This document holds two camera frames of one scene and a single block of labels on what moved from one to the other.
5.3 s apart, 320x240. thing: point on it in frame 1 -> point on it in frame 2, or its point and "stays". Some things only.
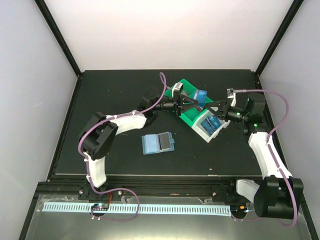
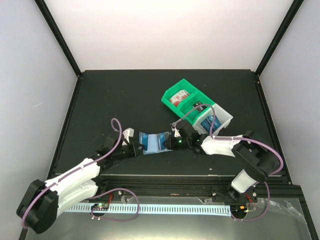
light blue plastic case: (156, 143) stays
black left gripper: (185, 107) -> (134, 152)
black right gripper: (224, 107) -> (171, 145)
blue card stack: (211, 124) stays
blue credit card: (200, 95) -> (143, 139)
